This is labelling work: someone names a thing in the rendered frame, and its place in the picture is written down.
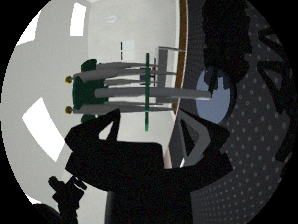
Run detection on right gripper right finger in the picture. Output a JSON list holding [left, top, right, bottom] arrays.
[[177, 108, 230, 167]]

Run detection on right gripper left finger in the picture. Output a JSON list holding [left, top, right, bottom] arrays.
[[68, 108, 121, 140]]

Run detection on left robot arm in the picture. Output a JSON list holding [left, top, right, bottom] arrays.
[[48, 176, 80, 224]]

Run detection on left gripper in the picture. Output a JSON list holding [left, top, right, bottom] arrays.
[[52, 176, 88, 213]]

